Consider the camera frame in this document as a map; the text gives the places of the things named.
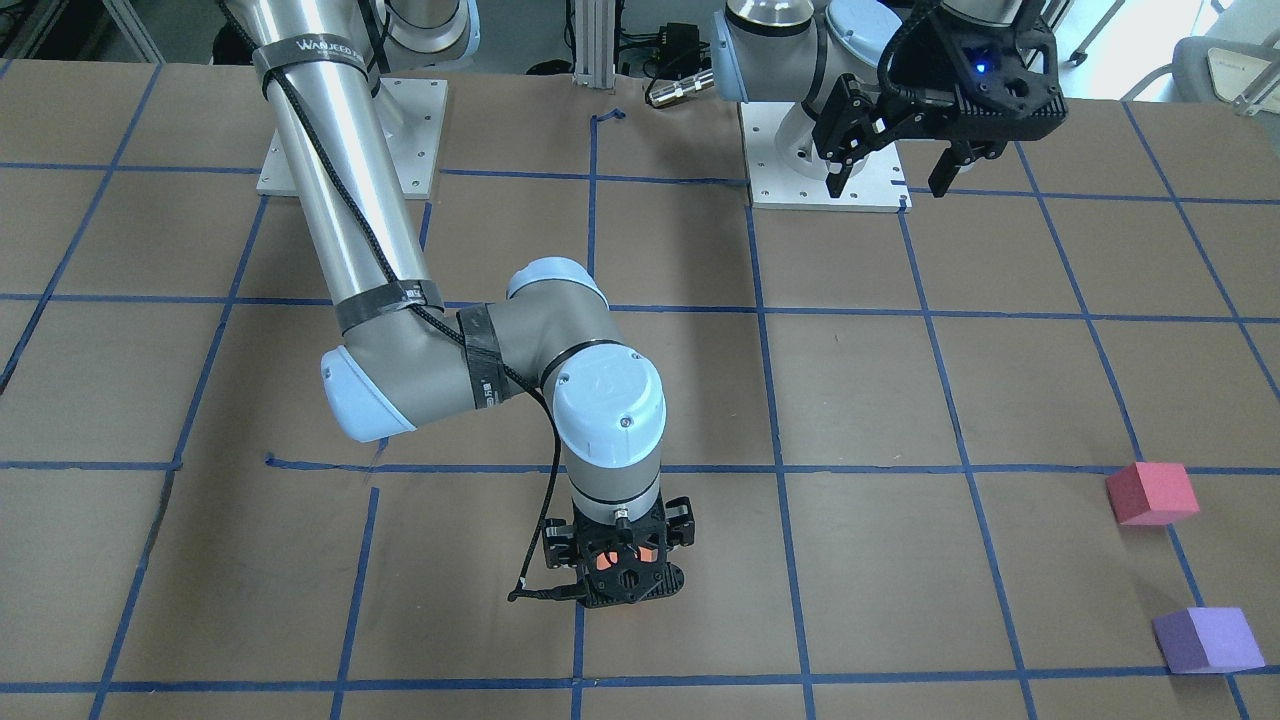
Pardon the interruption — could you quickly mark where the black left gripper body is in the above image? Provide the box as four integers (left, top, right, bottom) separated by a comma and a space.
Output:
878, 18, 1068, 143

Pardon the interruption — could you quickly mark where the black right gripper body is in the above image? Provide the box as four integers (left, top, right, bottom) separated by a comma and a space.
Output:
541, 496, 695, 609

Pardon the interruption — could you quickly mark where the orange foam cube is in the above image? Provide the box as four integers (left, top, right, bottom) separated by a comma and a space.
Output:
589, 546, 662, 573

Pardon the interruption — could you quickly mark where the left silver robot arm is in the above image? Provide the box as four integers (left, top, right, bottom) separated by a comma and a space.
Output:
712, 1, 1068, 211

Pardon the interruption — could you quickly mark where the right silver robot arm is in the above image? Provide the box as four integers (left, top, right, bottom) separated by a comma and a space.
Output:
218, 1, 695, 609

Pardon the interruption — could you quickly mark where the red foam cube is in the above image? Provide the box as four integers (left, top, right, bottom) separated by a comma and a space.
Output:
1105, 462, 1201, 527

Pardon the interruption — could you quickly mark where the purple foam cube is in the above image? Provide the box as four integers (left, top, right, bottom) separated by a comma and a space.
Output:
1152, 607, 1266, 674

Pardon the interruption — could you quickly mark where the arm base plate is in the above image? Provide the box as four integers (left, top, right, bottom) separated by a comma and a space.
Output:
739, 100, 911, 213
256, 78, 449, 200

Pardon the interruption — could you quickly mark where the aluminium frame post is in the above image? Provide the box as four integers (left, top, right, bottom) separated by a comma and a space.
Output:
570, 0, 620, 94

